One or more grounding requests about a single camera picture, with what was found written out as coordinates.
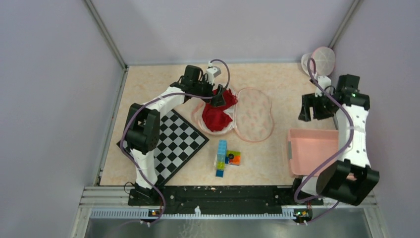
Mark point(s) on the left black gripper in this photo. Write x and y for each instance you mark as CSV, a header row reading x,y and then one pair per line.
x,y
217,101

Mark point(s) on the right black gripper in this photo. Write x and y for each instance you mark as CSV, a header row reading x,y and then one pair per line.
x,y
311,100

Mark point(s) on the red bra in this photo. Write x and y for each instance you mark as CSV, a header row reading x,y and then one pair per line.
x,y
215,118

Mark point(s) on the white pink mesh laundry bag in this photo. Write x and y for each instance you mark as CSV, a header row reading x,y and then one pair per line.
x,y
324,59

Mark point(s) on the pink plastic basket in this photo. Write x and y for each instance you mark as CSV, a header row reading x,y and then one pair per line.
x,y
308,148

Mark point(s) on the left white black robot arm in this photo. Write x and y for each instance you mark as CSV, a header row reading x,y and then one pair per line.
x,y
142,128

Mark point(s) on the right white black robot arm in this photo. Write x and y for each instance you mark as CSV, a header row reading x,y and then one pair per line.
x,y
346,176

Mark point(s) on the colourful toy block stack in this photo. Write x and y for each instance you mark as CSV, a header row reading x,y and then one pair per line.
x,y
225,157

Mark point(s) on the black white checkerboard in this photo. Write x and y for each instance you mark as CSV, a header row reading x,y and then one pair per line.
x,y
178,142

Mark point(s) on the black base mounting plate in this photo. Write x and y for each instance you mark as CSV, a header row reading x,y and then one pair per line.
x,y
216,200

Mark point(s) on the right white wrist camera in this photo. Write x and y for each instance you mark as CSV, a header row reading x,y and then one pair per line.
x,y
323,82

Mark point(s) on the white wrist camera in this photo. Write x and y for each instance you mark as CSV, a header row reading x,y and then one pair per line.
x,y
323,82
212,72

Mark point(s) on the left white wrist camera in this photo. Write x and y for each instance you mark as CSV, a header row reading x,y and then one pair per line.
x,y
212,72

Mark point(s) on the aluminium frame rail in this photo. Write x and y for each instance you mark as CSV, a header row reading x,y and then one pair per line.
x,y
112,202

